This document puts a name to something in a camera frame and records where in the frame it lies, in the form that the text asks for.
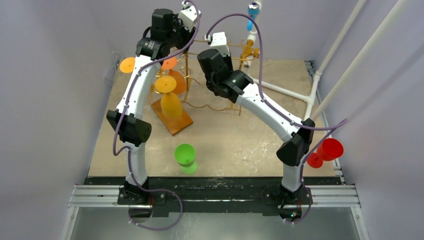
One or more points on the orange pipe fitting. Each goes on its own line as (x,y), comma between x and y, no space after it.
(248,50)

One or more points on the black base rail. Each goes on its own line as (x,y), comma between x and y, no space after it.
(257,195)

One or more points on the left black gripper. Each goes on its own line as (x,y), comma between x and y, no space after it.
(188,35)

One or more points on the yellow goblet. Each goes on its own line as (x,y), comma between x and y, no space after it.
(127,65)
(170,103)

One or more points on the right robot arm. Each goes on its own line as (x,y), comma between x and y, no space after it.
(239,88)

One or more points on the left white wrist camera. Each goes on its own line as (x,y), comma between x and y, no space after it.
(189,16)

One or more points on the white pvc pipe frame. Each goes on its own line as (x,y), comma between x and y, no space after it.
(367,71)

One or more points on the yellow goblet front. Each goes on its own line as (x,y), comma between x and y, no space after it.
(170,103)

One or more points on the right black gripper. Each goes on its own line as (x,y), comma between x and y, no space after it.
(208,58)

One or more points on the gold rectangular wire rack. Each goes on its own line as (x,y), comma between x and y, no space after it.
(242,63)

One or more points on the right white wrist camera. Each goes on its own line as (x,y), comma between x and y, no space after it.
(218,41)

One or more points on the red plastic goblet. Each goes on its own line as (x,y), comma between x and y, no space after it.
(329,150)

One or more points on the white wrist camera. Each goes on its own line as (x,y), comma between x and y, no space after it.
(189,16)
(218,41)

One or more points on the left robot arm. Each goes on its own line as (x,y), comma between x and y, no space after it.
(168,30)

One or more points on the green plastic goblet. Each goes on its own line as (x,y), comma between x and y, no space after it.
(185,156)

